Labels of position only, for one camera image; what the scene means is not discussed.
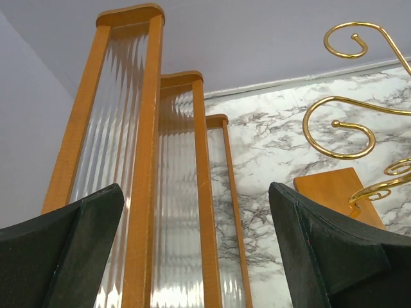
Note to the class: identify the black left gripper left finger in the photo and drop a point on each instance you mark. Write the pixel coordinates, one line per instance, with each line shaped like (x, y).
(57, 259)

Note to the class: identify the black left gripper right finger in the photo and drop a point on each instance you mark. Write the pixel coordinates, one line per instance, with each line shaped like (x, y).
(331, 260)

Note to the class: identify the wooden tiered acrylic shelf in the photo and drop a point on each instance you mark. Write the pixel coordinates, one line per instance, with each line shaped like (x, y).
(147, 132)

